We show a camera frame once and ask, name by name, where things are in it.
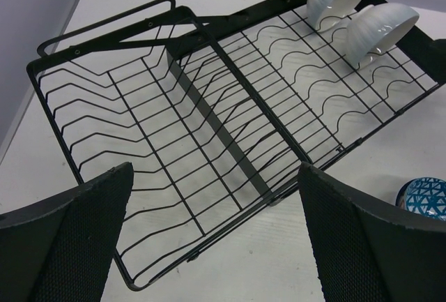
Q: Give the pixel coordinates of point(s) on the red patterned white bowl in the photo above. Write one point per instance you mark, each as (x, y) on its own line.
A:
(424, 196)

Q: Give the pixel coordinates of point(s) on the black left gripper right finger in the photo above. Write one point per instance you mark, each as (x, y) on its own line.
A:
(367, 249)

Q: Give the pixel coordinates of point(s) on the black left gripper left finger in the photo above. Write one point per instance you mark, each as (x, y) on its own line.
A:
(61, 248)

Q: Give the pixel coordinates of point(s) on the black wire dish rack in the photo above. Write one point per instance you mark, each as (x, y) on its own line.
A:
(216, 114)

